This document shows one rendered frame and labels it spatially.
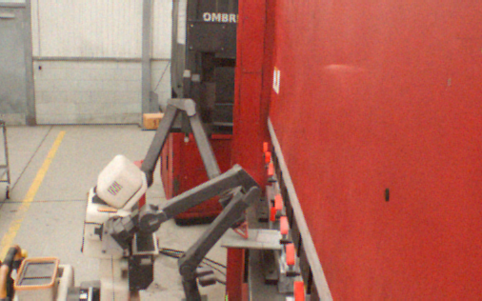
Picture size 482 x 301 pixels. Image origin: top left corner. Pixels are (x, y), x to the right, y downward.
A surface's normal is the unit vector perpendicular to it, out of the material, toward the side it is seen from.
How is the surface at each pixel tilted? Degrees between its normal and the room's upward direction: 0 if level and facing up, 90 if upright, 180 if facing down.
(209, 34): 90
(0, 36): 90
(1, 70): 90
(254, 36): 90
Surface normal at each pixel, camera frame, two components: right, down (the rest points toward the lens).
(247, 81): 0.00, 0.25
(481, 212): -1.00, -0.05
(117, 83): 0.25, 0.25
